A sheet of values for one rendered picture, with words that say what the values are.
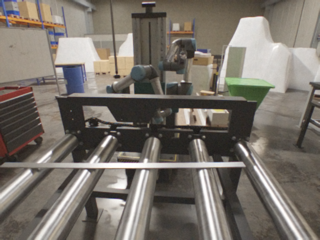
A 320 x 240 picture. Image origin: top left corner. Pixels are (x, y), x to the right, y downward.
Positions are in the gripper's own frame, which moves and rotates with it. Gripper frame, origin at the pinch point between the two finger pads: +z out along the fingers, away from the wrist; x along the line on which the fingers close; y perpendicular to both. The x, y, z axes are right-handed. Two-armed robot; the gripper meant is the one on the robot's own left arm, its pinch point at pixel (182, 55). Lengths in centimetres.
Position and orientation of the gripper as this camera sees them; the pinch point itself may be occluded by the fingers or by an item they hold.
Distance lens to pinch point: 120.4
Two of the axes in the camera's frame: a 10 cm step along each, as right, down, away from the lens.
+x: 0.0, -9.2, -3.9
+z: -0.8, 3.9, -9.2
